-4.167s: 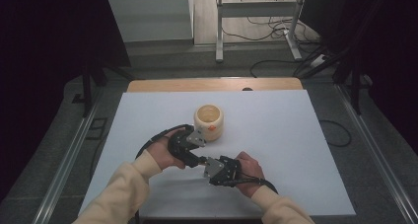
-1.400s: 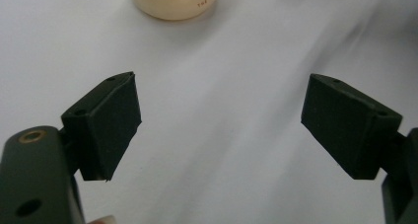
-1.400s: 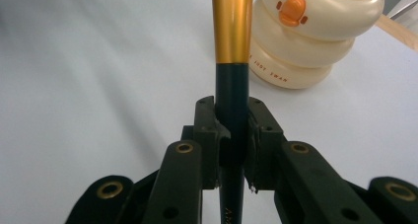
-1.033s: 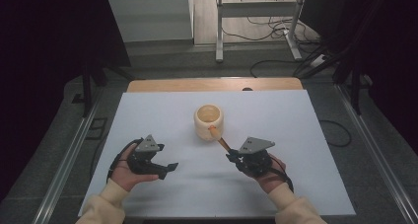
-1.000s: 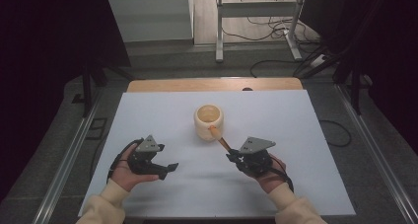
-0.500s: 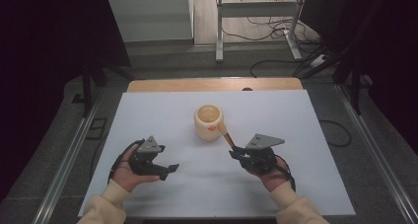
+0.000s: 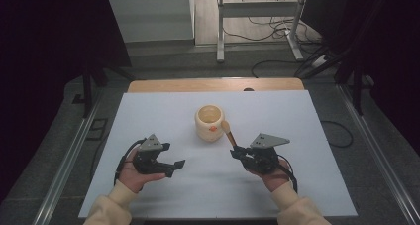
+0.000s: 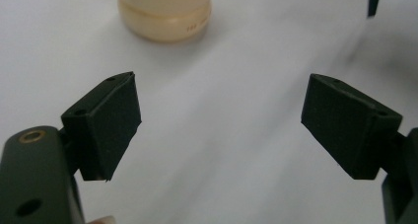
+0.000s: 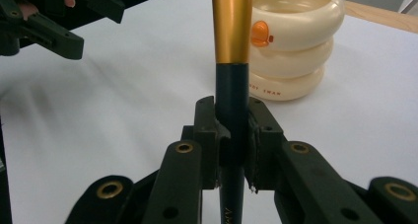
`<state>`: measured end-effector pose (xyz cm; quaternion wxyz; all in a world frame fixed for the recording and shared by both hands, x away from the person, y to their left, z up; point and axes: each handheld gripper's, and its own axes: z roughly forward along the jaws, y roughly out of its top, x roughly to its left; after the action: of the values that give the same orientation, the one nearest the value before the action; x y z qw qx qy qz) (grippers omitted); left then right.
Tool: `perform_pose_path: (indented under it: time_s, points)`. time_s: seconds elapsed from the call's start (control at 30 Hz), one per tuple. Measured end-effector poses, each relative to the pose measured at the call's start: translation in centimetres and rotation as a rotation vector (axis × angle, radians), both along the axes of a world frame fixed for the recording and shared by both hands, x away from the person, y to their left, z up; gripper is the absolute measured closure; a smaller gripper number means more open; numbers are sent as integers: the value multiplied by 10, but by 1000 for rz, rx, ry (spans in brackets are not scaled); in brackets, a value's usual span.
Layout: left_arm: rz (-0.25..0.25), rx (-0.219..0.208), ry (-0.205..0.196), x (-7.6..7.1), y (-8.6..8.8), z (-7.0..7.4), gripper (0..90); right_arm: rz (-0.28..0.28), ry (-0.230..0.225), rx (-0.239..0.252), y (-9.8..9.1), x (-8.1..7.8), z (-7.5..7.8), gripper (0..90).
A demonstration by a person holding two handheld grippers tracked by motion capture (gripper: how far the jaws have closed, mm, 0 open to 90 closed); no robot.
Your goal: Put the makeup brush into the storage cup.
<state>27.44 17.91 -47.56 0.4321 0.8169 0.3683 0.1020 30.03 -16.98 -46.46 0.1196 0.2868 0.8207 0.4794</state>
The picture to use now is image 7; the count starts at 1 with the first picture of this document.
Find white power strip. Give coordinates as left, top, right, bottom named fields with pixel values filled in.
left=311, top=54, right=329, bottom=68

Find white metal desk frame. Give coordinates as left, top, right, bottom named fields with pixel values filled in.
left=215, top=0, right=310, bottom=63

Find cream cup with orange beak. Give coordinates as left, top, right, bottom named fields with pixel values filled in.
left=194, top=104, right=226, bottom=144

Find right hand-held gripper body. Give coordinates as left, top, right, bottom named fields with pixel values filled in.
left=242, top=132, right=291, bottom=175

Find aluminium floor rail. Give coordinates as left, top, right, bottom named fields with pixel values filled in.
left=336, top=83, right=420, bottom=225
left=32, top=91, right=104, bottom=225

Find person's right hand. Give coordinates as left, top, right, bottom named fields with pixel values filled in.
left=247, top=158, right=294, bottom=193

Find left hand-held gripper black cable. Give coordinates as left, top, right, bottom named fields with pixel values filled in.
left=113, top=138, right=147, bottom=187

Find looped black floor cable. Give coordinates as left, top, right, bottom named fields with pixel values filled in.
left=320, top=119, right=355, bottom=150

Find wooden table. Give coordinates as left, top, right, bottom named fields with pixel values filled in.
left=127, top=77, right=306, bottom=94

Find white table mat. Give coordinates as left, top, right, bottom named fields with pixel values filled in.
left=78, top=89, right=359, bottom=219

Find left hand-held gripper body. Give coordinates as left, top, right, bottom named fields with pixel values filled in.
left=133, top=133, right=175, bottom=177

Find tangled black floor cables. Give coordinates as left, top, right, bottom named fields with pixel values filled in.
left=222, top=0, right=323, bottom=44

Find right hand-held gripper black cable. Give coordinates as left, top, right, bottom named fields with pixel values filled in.
left=277, top=154, right=299, bottom=194

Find dark curtain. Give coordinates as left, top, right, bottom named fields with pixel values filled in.
left=0, top=0, right=133, bottom=204
left=300, top=0, right=420, bottom=158

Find grey white cabinet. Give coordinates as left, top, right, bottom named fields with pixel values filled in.
left=107, top=0, right=196, bottom=44

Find makeup brush with dark handle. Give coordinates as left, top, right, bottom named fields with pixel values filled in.
left=220, top=119, right=239, bottom=150

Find hand-held gripper black cable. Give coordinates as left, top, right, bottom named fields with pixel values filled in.
left=277, top=154, right=299, bottom=194
left=113, top=138, right=147, bottom=187

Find person's left hand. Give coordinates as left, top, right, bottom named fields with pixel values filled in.
left=117, top=148, right=167, bottom=195

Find dark metal stand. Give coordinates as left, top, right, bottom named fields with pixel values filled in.
left=335, top=60, right=375, bottom=117
left=71, top=61, right=137, bottom=119

